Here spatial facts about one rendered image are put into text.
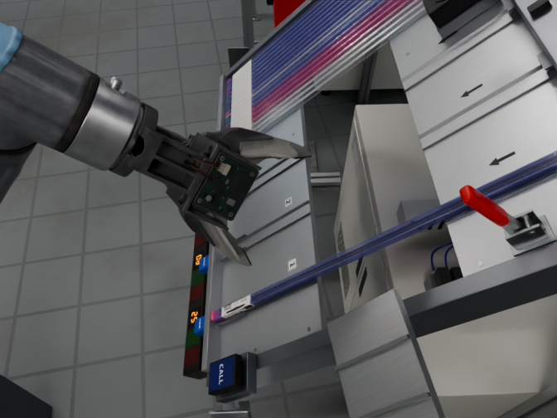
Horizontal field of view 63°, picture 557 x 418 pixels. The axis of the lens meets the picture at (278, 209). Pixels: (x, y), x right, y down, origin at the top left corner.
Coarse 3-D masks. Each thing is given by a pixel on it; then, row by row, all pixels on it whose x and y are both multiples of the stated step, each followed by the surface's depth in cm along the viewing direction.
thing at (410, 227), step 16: (544, 160) 43; (512, 176) 45; (528, 176) 44; (496, 192) 45; (448, 208) 48; (464, 208) 47; (400, 224) 51; (416, 224) 50; (432, 224) 49; (368, 240) 54; (384, 240) 52; (400, 240) 52; (336, 256) 56; (352, 256) 54; (304, 272) 59; (320, 272) 57; (272, 288) 62; (288, 288) 60; (256, 304) 64
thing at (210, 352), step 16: (224, 80) 101; (224, 96) 99; (224, 112) 96; (224, 128) 93; (208, 272) 73; (208, 288) 71; (208, 304) 69; (208, 320) 68; (208, 336) 66; (208, 352) 65; (208, 368) 63
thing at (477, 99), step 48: (432, 48) 62; (480, 48) 56; (528, 48) 51; (432, 96) 58; (480, 96) 53; (528, 96) 48; (432, 144) 55; (480, 144) 50; (528, 144) 46; (528, 192) 44; (480, 240) 45
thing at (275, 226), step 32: (288, 128) 78; (288, 160) 74; (256, 192) 77; (288, 192) 71; (256, 224) 73; (288, 224) 67; (224, 256) 76; (256, 256) 70; (288, 256) 64; (224, 288) 72; (256, 288) 66; (320, 288) 58; (224, 320) 68; (256, 320) 63; (288, 320) 59; (320, 320) 55; (224, 352) 65; (256, 352) 61
